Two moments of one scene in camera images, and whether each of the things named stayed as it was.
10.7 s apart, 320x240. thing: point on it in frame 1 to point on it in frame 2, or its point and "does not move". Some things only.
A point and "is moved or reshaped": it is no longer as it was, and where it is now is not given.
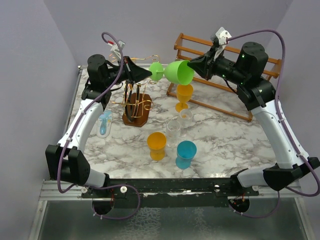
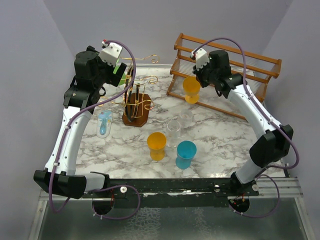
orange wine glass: (184, 93) to (191, 87)
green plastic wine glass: (177, 71) is moved or reshaped
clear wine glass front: (173, 133) does not move
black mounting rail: (173, 193) does not move
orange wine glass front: (156, 142) does not move
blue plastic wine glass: (186, 150) does not move
